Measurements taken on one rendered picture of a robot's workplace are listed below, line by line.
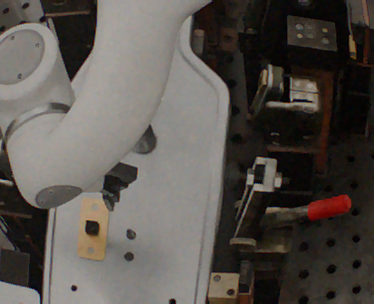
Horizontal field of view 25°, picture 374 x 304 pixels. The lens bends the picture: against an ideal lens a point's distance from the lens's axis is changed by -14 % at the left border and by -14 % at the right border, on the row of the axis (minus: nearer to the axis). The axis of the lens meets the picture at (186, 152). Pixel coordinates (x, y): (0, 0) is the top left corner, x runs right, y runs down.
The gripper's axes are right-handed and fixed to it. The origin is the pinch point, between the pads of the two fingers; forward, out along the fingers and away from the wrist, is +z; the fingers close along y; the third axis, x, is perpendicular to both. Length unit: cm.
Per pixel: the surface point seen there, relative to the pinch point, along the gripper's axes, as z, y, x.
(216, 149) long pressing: 12.1, -14.2, -11.8
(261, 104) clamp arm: 6.8, -19.6, -15.7
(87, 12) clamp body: 19.5, 8.9, -37.8
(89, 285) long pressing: 12.4, -0.1, 8.2
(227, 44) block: 42, -11, -45
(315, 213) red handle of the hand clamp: -0.2, -27.4, 0.8
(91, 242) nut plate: 12.1, 0.0, 2.1
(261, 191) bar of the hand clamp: -8.9, -21.1, 1.9
